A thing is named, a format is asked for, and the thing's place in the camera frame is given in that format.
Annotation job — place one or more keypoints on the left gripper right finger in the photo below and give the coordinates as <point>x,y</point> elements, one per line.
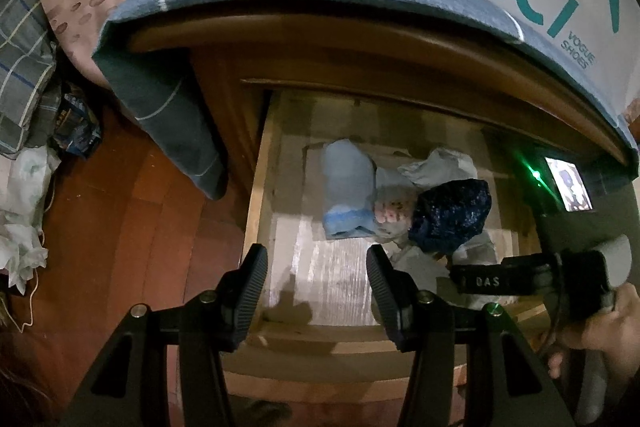
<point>397,299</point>

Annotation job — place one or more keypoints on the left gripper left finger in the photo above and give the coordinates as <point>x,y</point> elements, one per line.
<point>237,296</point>

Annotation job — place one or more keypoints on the navy patterned underwear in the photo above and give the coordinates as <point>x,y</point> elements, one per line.
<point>448,215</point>

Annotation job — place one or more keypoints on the light blue underwear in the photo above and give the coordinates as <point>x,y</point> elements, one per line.
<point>348,191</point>

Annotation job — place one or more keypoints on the light grey underwear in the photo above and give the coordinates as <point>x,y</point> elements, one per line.
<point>441,166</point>

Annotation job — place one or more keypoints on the wooden drawer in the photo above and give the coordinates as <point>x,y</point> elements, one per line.
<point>317,336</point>

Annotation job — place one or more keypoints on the floral pink blue underwear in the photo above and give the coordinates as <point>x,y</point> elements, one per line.
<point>395,197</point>

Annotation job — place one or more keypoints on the person right hand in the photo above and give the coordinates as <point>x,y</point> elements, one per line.
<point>615,334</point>

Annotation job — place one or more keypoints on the brown wooden nightstand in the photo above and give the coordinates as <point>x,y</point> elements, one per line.
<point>238,60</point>

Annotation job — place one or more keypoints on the white crumpled plastic bags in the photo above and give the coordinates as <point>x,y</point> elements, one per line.
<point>25,183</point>

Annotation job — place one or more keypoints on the grey plaid fabric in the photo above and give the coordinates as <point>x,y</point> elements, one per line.
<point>27,63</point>

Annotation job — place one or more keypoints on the blue checked cloth cover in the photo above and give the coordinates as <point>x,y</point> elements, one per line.
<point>162,93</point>

